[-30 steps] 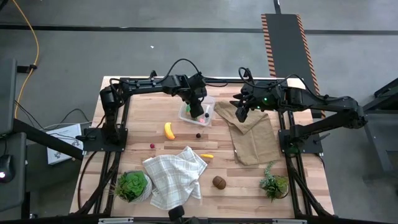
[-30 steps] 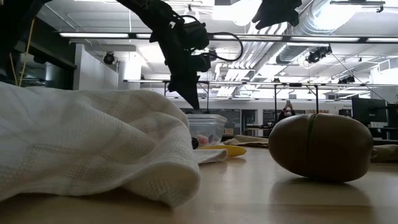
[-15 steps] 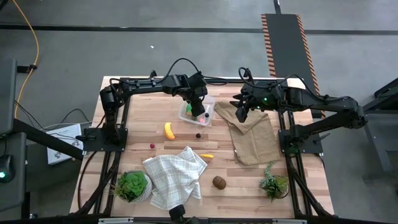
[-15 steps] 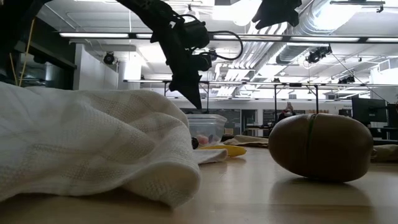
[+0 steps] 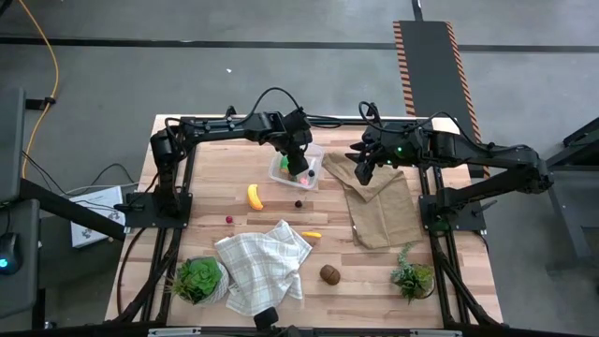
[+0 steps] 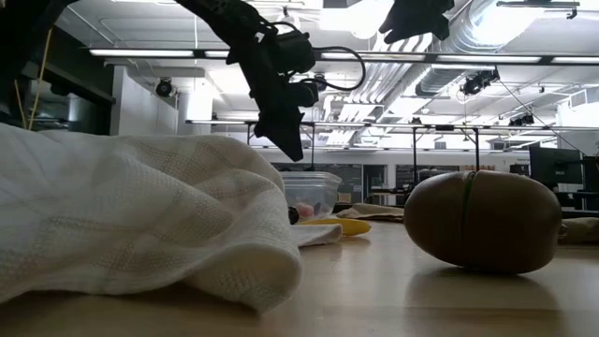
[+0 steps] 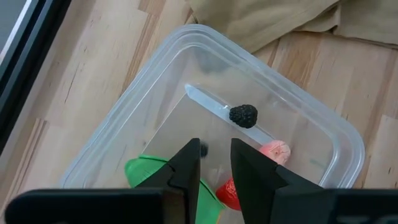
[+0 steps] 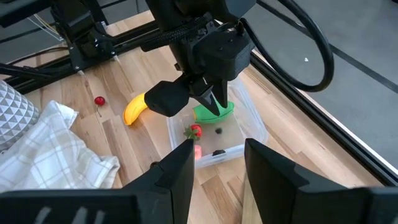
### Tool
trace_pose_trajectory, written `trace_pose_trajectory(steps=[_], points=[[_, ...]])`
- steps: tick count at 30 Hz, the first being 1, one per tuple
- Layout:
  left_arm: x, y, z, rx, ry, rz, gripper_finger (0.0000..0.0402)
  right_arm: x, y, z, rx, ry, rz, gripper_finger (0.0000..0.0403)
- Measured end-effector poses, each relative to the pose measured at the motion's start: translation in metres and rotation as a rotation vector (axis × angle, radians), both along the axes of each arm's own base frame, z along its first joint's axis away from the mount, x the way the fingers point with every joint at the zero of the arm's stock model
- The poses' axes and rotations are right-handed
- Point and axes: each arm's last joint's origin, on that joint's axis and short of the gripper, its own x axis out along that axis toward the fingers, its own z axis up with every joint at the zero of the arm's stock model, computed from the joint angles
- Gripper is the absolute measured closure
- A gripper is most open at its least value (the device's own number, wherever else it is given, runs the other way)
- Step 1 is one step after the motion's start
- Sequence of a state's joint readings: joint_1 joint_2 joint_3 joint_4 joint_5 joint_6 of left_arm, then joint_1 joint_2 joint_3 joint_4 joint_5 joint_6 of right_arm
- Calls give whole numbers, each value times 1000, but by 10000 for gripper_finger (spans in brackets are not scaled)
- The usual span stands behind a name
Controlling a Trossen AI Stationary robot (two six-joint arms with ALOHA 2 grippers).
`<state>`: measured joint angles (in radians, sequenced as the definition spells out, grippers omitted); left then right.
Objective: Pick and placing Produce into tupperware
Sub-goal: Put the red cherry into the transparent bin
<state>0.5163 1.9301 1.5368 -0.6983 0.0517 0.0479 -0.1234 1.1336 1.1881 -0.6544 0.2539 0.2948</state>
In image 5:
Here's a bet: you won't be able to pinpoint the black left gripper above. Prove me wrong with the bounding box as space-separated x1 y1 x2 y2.
275 110 314 178

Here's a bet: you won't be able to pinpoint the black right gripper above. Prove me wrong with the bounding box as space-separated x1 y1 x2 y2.
344 125 425 186

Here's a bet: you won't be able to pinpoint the brown kiwi toy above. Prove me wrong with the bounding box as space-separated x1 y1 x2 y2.
319 264 342 286

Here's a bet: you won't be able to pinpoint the clear plastic tupperware container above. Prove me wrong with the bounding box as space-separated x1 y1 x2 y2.
269 142 326 190

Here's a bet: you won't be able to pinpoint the tan burlap cloth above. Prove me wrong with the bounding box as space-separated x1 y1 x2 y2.
321 152 425 250

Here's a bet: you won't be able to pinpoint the yellow banana toy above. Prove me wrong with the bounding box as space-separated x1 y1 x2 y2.
245 183 264 212

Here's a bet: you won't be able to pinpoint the white checked dish towel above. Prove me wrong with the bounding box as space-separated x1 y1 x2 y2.
214 219 314 317

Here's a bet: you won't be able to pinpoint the black striped-edge floor mat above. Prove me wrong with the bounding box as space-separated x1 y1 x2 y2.
392 20 491 179

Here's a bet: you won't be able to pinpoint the small leafy potted plant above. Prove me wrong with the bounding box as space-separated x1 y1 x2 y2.
390 242 436 305

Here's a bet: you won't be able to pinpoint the green succulent in white pot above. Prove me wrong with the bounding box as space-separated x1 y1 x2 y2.
170 256 230 305

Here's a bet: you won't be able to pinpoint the black cylindrical device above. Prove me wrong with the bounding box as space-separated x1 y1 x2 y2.
254 306 281 331

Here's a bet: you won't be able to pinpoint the white paper booklet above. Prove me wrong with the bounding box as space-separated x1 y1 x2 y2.
68 185 125 248

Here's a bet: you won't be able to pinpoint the black metal stand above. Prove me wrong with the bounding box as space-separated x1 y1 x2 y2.
517 116 599 272

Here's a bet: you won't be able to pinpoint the black diagonal beam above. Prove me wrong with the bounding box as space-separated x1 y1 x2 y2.
18 177 127 242

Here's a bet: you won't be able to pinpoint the dark grey panel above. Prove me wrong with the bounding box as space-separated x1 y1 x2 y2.
0 87 27 203

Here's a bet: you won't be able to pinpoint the black computer mouse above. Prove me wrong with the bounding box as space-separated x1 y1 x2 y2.
0 232 23 276

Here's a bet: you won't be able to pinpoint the grey desk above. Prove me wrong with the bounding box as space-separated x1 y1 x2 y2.
0 198 41 329

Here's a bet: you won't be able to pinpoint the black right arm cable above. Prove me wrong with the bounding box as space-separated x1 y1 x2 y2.
358 100 469 141

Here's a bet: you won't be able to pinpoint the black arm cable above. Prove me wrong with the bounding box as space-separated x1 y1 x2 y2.
224 86 347 130
358 100 469 141

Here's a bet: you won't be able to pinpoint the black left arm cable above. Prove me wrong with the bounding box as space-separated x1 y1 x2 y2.
224 86 347 130

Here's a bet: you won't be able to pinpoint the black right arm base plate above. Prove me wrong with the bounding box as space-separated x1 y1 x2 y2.
418 194 498 233

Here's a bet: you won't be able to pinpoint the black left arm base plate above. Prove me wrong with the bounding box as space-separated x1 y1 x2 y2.
124 191 193 229

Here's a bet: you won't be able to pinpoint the black floor cables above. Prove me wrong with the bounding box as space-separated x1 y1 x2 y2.
21 149 141 198

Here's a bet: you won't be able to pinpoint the dark brown hose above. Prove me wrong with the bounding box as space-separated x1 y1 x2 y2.
116 227 147 315

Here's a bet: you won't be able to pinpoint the yellow floor cable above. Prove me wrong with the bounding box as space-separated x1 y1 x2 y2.
18 0 60 179

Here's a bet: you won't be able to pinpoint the black cable clip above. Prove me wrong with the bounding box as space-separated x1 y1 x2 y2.
25 95 57 111

